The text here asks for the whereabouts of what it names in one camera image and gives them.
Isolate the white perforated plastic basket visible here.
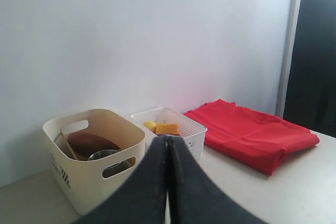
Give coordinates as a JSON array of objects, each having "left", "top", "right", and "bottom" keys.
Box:
[{"left": 130, "top": 107, "right": 207, "bottom": 159}]

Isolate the cream plastic storage bin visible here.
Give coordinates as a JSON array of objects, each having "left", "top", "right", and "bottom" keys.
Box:
[{"left": 43, "top": 109, "right": 145, "bottom": 215}]

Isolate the wooden chopstick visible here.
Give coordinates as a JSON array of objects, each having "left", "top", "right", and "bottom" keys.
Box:
[{"left": 60, "top": 131, "right": 79, "bottom": 161}]

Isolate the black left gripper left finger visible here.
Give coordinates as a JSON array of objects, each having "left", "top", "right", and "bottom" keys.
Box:
[{"left": 75, "top": 136, "right": 168, "bottom": 223}]

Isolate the yellow lemon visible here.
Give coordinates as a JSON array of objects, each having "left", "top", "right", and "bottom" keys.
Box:
[{"left": 143, "top": 121, "right": 156, "bottom": 133}]

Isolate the yellow cheese wedge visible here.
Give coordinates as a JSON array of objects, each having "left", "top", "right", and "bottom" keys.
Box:
[{"left": 155, "top": 123, "right": 180, "bottom": 135}]

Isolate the white door frame post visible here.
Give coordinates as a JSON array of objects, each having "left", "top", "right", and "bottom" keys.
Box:
[{"left": 276, "top": 0, "right": 301, "bottom": 118}]

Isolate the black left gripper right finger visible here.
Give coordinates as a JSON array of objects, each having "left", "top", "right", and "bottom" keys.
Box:
[{"left": 167, "top": 136, "right": 265, "bottom": 223}]

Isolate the stainless steel cup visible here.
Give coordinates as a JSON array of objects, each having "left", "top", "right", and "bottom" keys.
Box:
[{"left": 88, "top": 149, "right": 131, "bottom": 178}]

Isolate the brown wooden plate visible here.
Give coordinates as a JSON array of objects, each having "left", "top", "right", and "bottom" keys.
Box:
[{"left": 68, "top": 132, "right": 121, "bottom": 159}]

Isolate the red scalloped cloth mat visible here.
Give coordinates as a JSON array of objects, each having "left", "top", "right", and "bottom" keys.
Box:
[{"left": 185, "top": 99, "right": 320, "bottom": 176}]

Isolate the dark doorway panel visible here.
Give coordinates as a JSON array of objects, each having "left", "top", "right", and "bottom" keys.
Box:
[{"left": 283, "top": 0, "right": 335, "bottom": 136}]

